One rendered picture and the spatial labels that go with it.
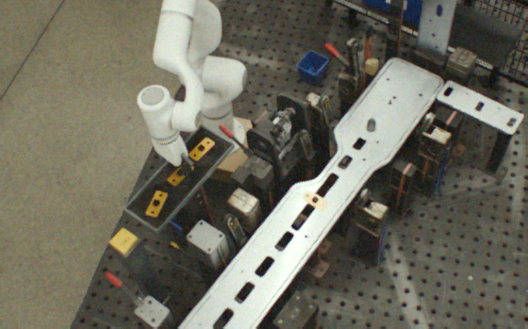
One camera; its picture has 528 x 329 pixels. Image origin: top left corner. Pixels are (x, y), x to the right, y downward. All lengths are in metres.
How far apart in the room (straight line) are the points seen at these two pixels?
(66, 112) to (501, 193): 2.41
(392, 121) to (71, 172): 1.91
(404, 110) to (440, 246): 0.49
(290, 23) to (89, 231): 1.42
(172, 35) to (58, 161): 2.01
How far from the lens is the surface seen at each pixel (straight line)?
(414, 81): 2.39
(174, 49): 1.74
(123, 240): 1.94
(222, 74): 2.17
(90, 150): 3.63
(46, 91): 4.00
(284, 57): 2.86
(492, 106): 2.37
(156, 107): 1.68
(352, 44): 2.21
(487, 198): 2.51
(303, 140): 2.13
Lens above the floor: 2.82
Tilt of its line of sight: 56 degrees down
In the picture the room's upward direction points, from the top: 10 degrees counter-clockwise
